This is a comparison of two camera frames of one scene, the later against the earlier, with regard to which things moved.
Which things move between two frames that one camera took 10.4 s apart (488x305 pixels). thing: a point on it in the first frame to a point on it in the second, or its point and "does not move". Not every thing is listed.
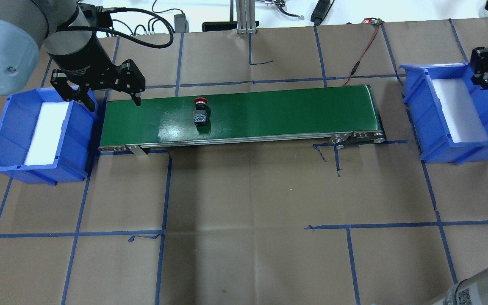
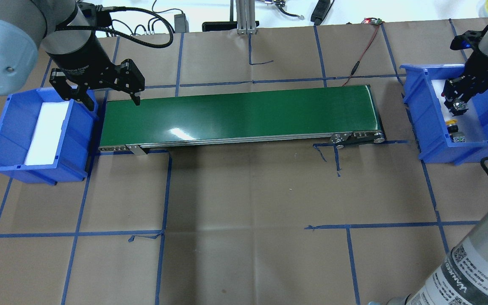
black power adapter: (181, 23) does not move
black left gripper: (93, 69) does not move
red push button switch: (200, 115) to (458, 108)
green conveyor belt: (345, 113) does not move
